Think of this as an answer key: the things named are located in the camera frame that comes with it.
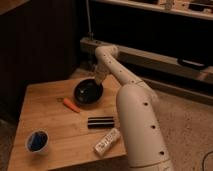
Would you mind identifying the black ceramic bowl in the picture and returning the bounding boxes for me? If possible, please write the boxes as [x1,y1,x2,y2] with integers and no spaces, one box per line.
[74,79,103,104]

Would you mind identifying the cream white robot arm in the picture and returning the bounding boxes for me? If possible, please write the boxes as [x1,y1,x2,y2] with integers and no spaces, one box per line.
[95,45,174,171]

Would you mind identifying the black striped rectangular case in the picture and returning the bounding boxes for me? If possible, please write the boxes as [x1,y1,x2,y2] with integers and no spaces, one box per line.
[87,117,115,129]

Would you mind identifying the black handle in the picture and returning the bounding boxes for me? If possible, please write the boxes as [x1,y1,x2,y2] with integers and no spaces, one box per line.
[177,58,209,70]

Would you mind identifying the low wooden bench shelf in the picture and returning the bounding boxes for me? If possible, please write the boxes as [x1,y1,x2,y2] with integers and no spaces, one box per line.
[79,36,213,84]

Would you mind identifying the white plastic bottle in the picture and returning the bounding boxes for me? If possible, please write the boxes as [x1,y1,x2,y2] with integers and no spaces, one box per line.
[94,128,121,156]

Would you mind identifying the white cup with blue inside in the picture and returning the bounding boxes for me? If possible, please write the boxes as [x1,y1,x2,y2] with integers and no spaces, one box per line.
[25,130,49,155]

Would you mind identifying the metal pole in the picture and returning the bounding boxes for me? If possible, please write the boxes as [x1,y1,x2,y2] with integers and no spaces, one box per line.
[86,0,94,41]

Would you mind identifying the wooden table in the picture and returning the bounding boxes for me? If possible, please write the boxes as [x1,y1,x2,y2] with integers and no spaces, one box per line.
[8,76,129,171]

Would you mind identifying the orange carrot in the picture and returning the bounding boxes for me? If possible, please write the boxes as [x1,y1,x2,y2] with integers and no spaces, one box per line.
[63,98,80,113]

